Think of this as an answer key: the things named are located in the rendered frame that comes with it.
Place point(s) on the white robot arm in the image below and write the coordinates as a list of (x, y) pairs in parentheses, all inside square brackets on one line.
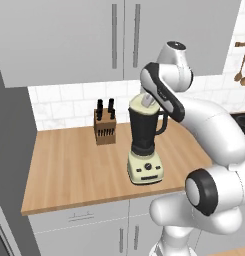
[(214, 130)]

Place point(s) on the black hob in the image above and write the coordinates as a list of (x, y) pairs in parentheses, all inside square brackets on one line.
[(242, 121)]

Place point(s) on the grey wall cupboard door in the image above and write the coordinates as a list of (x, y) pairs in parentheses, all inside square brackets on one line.
[(60, 40), (187, 23)]

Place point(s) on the wooden utensil rail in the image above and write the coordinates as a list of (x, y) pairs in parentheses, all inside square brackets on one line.
[(242, 44)]

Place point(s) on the grey drawer front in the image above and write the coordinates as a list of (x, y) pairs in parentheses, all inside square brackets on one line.
[(104, 213), (140, 205)]

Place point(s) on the cream blender lid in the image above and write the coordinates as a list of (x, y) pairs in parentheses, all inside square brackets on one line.
[(137, 106)]

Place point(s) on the cream blender with dark jar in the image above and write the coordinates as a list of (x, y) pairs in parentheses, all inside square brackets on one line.
[(144, 133)]

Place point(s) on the wooden knife block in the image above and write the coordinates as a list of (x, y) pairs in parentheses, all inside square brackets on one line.
[(105, 131)]

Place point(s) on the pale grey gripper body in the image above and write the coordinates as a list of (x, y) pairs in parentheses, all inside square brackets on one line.
[(148, 100)]

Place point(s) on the grey base cupboard door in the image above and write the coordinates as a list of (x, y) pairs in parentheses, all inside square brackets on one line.
[(80, 241), (145, 236)]

